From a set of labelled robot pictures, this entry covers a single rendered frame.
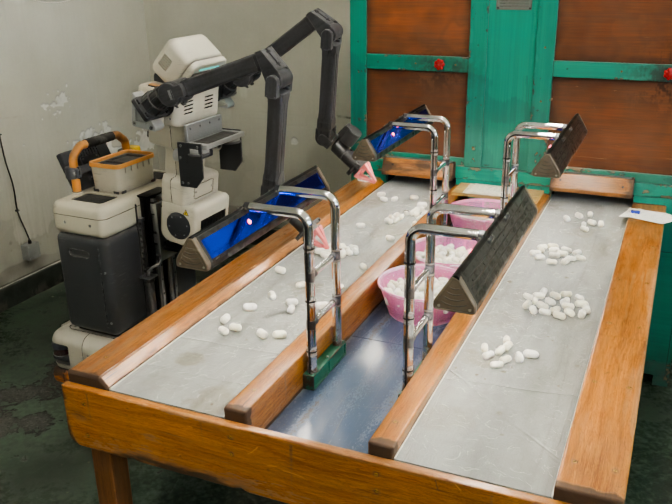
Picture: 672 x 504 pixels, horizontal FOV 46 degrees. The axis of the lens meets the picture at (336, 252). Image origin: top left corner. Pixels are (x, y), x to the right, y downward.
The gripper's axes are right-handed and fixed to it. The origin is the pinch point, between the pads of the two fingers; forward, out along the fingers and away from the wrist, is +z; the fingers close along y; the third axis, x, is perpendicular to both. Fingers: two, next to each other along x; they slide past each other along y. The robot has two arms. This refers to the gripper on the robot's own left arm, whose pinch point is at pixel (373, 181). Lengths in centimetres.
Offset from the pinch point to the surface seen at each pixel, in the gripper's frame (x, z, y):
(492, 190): -17.6, 34.2, 30.3
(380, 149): -25.8, -1.6, -32.9
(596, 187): -45, 61, 34
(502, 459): -42, 68, -134
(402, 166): 2.9, 1.5, 33.8
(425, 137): -10.6, 0.1, 40.1
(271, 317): 4, 13, -96
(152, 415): 7, 12, -145
